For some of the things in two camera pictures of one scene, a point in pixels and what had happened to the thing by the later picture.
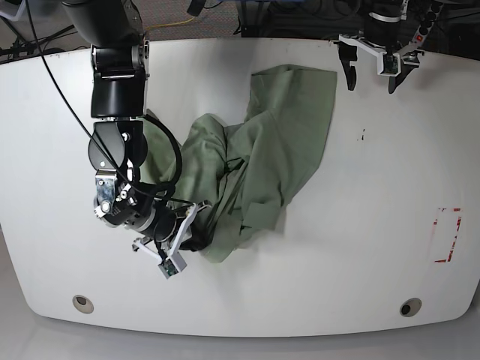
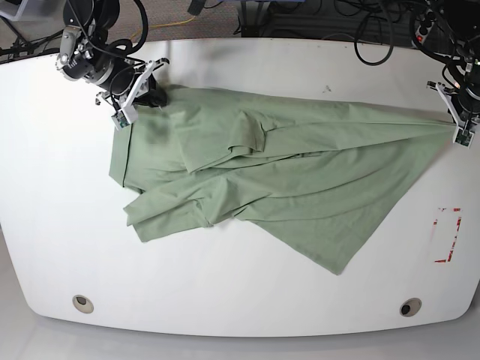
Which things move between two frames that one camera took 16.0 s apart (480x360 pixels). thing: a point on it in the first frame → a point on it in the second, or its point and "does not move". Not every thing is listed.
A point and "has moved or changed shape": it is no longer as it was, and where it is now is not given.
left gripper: [169, 229] → [128, 98]
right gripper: [348, 54] → [462, 109]
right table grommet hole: [410, 307] does not move
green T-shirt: [247, 175] has moved or changed shape
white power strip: [426, 25] does not move
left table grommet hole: [82, 304] does not move
